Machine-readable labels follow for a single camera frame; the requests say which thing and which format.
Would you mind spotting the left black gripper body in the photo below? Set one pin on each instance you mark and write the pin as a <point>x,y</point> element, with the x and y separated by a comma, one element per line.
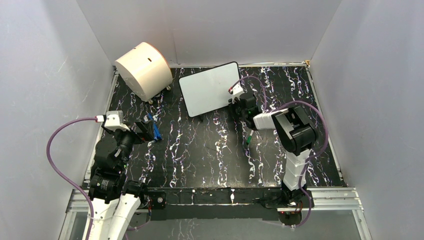
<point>144,135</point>

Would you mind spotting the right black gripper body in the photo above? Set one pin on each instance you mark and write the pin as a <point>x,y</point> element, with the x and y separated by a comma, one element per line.
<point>236,111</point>

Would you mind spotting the small white whiteboard black frame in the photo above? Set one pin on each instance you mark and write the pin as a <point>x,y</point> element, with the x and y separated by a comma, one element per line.
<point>208,90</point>

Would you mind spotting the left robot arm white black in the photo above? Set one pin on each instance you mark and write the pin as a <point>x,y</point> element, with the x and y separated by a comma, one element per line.
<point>113,198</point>

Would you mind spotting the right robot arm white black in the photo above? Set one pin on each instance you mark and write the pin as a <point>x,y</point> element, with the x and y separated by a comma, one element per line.
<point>297,137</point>

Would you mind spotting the white cylindrical drum container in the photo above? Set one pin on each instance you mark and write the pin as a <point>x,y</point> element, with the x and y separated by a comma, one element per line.
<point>145,71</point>

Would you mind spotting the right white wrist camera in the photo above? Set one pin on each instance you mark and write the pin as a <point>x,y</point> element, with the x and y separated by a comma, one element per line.
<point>235,93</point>

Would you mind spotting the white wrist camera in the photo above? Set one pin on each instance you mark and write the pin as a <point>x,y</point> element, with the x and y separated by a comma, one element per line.
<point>114,120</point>
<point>235,93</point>

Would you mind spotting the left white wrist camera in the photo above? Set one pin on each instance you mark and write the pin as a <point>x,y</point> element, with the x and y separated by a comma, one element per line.
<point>114,120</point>

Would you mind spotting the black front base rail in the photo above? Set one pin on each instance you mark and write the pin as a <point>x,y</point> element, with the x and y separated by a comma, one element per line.
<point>256,211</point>

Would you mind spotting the aluminium frame rail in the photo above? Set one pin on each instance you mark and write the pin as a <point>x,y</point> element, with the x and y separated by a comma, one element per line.
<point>324,198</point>

